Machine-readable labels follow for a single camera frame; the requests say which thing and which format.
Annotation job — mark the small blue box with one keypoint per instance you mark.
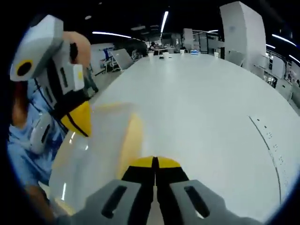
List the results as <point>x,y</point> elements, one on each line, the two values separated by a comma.
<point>194,52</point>

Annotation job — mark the white paper cup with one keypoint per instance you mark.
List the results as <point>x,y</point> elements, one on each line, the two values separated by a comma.
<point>216,55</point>
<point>165,55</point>
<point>182,51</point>
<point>150,55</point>

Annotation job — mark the grey office chair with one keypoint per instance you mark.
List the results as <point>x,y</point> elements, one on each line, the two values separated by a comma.
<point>234,57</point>
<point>122,59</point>

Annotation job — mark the clear plastic bag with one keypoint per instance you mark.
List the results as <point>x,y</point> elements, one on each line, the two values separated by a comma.
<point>100,145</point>

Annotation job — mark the person's blue shirt torso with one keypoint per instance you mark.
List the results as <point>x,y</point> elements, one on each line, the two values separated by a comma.
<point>21,159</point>

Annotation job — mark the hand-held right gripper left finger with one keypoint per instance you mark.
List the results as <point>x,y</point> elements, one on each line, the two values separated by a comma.
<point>131,199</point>

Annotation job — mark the white chest device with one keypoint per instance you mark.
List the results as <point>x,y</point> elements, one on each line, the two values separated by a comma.
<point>38,136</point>

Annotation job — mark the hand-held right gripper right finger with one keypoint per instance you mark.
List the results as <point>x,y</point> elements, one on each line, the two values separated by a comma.
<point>182,199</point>

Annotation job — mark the white square pillar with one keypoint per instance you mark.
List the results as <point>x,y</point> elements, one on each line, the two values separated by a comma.
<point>243,32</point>

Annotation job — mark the long ceiling light strip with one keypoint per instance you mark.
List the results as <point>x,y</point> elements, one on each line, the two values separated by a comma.
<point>164,22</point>

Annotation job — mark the person's left hand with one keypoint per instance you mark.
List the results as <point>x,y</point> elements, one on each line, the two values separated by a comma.
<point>82,47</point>

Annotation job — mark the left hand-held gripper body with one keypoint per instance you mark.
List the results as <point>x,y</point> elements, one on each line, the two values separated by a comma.
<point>39,42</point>

